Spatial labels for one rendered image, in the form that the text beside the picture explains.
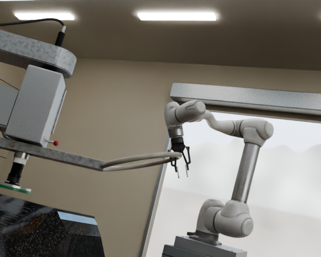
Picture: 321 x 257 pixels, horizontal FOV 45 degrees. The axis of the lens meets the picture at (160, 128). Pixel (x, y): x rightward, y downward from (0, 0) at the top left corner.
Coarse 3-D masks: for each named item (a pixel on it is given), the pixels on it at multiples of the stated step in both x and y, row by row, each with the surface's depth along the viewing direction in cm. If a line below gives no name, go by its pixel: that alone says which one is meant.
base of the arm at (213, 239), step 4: (188, 232) 252; (192, 232) 253; (196, 232) 245; (200, 232) 243; (192, 236) 243; (196, 236) 243; (200, 236) 242; (204, 236) 241; (208, 236) 240; (212, 236) 241; (216, 236) 243; (200, 240) 240; (204, 240) 239; (208, 240) 239; (212, 240) 240; (216, 240) 243; (212, 244) 237; (216, 244) 237; (220, 244) 249
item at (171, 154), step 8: (160, 152) 205; (168, 152) 207; (176, 152) 213; (112, 160) 206; (120, 160) 202; (128, 160) 201; (136, 160) 201; (160, 160) 243; (168, 160) 238; (104, 168) 224; (112, 168) 235; (120, 168) 241; (128, 168) 244; (136, 168) 246
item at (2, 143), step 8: (0, 144) 208; (8, 144) 209; (16, 144) 210; (24, 144) 210; (32, 152) 210; (40, 152) 211; (48, 152) 212; (56, 152) 212; (64, 152) 213; (56, 160) 218; (64, 160) 212; (72, 160) 213; (80, 160) 213; (88, 160) 214; (96, 160) 215; (88, 168) 224; (96, 168) 214
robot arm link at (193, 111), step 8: (184, 104) 214; (192, 104) 209; (200, 104) 209; (176, 112) 218; (184, 112) 212; (192, 112) 209; (200, 112) 208; (208, 112) 222; (184, 120) 216; (192, 120) 215; (200, 120) 217; (208, 120) 226; (216, 120) 242; (224, 120) 252; (216, 128) 245; (224, 128) 248; (232, 128) 251
